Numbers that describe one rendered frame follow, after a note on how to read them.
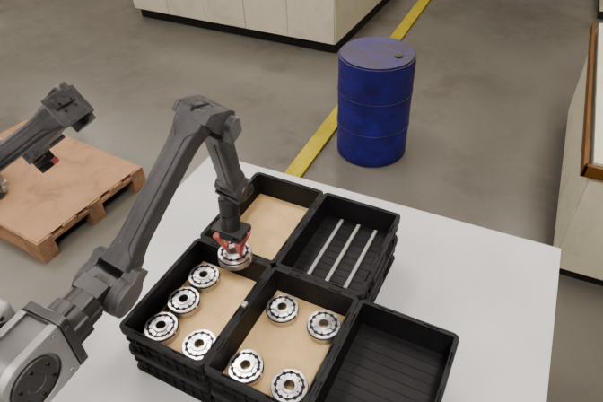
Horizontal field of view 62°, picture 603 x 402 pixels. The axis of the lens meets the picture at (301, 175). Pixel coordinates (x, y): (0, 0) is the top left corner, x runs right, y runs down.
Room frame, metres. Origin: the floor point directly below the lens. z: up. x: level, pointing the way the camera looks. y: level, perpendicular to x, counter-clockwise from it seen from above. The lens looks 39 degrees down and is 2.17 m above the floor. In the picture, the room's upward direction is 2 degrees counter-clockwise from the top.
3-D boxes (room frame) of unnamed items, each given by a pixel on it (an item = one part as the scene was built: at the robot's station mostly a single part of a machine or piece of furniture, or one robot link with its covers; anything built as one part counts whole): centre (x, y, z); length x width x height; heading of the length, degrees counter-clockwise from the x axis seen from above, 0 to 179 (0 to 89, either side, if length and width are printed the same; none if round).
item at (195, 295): (1.02, 0.39, 0.86); 0.10 x 0.10 x 0.01
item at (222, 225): (1.05, 0.21, 1.16); 0.10 x 0.07 x 0.07; 63
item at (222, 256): (1.05, 0.21, 1.04); 0.10 x 0.10 x 0.01
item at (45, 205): (2.65, 1.79, 0.18); 1.26 x 0.88 x 0.37; 61
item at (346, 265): (1.19, -0.12, 0.87); 0.40 x 0.30 x 0.11; 152
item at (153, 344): (0.98, 0.33, 0.92); 0.40 x 0.30 x 0.02; 152
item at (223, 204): (1.06, 0.21, 1.22); 0.07 x 0.06 x 0.07; 155
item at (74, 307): (0.53, 0.41, 1.45); 0.09 x 0.08 x 0.12; 63
